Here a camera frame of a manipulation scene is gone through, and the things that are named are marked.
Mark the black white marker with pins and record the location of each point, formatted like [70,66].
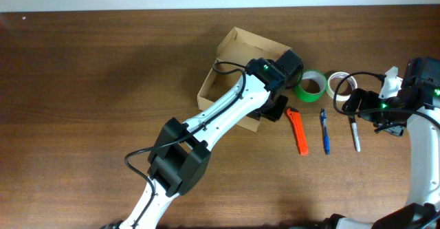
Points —
[355,134]

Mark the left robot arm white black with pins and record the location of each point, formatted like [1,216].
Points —
[180,155]

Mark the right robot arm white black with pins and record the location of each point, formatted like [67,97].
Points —
[410,103]

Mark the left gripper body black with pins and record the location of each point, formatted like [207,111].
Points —
[275,106]

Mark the green tape roll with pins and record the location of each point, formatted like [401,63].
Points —
[312,86]

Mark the orange utility knife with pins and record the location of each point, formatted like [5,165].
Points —
[298,129]

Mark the cream masking tape roll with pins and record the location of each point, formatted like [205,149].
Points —
[340,75]

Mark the brown cardboard box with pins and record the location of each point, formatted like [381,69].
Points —
[237,57]

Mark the blue pen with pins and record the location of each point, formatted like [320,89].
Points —
[323,120]

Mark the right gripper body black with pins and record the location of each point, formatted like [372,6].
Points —
[370,101]

